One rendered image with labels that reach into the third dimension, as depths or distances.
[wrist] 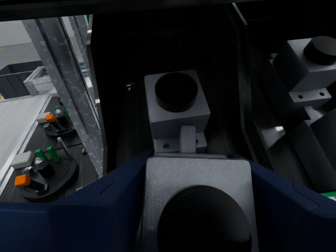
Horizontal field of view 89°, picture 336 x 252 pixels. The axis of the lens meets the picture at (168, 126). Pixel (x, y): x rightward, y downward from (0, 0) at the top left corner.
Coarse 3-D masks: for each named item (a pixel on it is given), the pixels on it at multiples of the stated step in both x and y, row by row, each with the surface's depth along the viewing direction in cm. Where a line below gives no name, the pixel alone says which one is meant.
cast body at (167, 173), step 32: (192, 128) 12; (160, 160) 7; (192, 160) 7; (224, 160) 7; (160, 192) 7; (192, 192) 6; (224, 192) 6; (160, 224) 6; (192, 224) 5; (224, 224) 5
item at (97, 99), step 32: (96, 32) 16; (128, 32) 26; (160, 32) 26; (192, 32) 26; (224, 32) 17; (96, 64) 15; (128, 64) 23; (160, 64) 23; (192, 64) 23; (224, 64) 18; (96, 96) 14; (128, 96) 20; (224, 96) 19; (128, 128) 18; (224, 128) 18; (256, 160) 14
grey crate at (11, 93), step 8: (8, 64) 189; (16, 64) 191; (24, 64) 194; (32, 64) 196; (40, 64) 198; (0, 72) 175; (8, 72) 188; (16, 72) 196; (24, 72) 164; (0, 80) 162; (8, 80) 164; (16, 80) 166; (0, 88) 166; (8, 88) 168; (16, 88) 170; (24, 88) 172; (8, 96) 172; (16, 96) 174
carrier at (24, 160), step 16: (64, 144) 46; (80, 144) 57; (16, 160) 50; (32, 160) 53; (48, 160) 49; (64, 160) 49; (80, 160) 51; (32, 176) 45; (48, 176) 45; (64, 176) 45; (80, 176) 47; (96, 176) 46; (16, 192) 44; (32, 192) 41; (48, 192) 41; (64, 192) 43
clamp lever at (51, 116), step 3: (48, 114) 54; (51, 114) 54; (45, 117) 53; (48, 117) 53; (51, 117) 53; (54, 117) 55; (48, 120) 54; (51, 120) 54; (54, 120) 55; (51, 123) 56; (54, 123) 56; (57, 123) 57; (54, 126) 57; (57, 126) 58; (60, 126) 59; (57, 129) 59; (60, 129) 59
